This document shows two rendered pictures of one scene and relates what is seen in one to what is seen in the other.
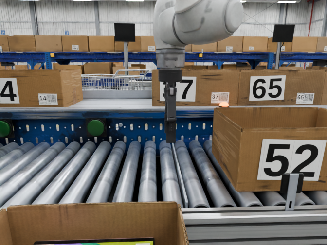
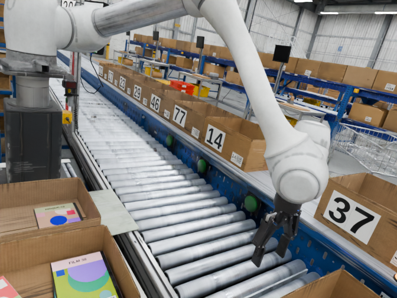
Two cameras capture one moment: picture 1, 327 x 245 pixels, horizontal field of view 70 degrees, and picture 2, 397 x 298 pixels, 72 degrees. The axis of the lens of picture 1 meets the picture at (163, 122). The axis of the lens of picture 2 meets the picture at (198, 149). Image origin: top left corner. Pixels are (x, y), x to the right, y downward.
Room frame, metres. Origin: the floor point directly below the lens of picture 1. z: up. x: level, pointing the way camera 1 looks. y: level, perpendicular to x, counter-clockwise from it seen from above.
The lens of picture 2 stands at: (0.13, -0.44, 1.37)
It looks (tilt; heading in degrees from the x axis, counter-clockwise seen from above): 19 degrees down; 55
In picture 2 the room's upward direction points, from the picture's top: 12 degrees clockwise
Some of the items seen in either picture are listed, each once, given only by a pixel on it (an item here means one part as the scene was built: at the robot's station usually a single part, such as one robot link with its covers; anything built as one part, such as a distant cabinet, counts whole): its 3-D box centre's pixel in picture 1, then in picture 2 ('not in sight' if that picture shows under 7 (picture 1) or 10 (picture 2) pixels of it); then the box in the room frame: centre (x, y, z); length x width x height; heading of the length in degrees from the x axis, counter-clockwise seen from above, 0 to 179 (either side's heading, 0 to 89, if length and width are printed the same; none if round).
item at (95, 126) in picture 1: (95, 128); (250, 203); (0.96, 0.29, 0.81); 0.07 x 0.01 x 0.07; 92
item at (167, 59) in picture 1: (170, 60); not in sight; (0.75, -0.02, 1.08); 0.09 x 0.09 x 0.06
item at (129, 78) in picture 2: not in sight; (139, 86); (1.10, 2.20, 0.96); 0.39 x 0.29 x 0.17; 92
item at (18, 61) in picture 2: not in sight; (34, 61); (0.16, 0.73, 1.24); 0.22 x 0.18 x 0.06; 105
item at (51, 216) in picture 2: not in sight; (60, 222); (0.23, 0.42, 0.76); 0.19 x 0.14 x 0.02; 95
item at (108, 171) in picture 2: not in sight; (147, 170); (0.70, 0.83, 0.72); 0.52 x 0.05 x 0.05; 2
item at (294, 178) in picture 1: (290, 195); not in sight; (0.48, -0.29, 0.78); 0.05 x 0.01 x 0.11; 92
